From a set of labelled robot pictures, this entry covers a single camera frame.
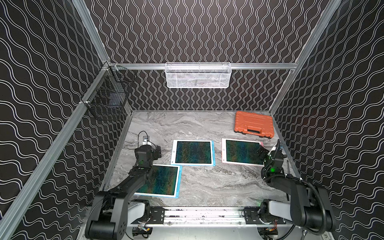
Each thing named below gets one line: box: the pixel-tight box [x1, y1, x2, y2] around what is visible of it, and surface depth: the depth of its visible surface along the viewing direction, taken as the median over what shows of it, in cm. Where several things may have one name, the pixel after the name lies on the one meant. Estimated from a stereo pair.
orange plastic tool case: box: [234, 111, 274, 139], surface depth 108 cm
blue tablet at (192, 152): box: [170, 139, 214, 166], surface depth 99 cm
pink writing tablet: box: [221, 138, 265, 167], surface depth 100 cm
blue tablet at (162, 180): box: [134, 164, 183, 198], surface depth 87 cm
